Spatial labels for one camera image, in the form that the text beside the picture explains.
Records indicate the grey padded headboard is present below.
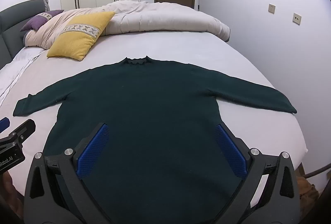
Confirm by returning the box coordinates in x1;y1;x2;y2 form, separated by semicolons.
0;0;49;69

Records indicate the yellow cushion with patterned band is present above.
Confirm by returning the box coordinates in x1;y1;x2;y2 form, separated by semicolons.
47;11;115;61

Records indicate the dark green sweater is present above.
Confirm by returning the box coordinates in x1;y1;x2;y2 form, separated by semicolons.
13;55;297;224

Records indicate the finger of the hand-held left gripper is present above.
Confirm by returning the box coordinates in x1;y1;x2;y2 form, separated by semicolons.
0;117;10;133
9;119;36;142

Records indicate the purple cushion with patterned band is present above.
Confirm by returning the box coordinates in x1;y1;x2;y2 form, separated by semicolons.
20;9;65;32

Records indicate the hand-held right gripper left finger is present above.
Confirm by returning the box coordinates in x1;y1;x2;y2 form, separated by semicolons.
23;123;110;224

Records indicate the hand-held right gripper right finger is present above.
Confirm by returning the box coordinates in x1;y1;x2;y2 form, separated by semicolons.
216;124;300;224

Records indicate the beige duvet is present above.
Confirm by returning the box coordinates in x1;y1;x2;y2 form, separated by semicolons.
24;0;230;50

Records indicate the bed with white sheet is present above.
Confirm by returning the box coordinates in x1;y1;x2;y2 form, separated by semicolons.
0;31;309;196

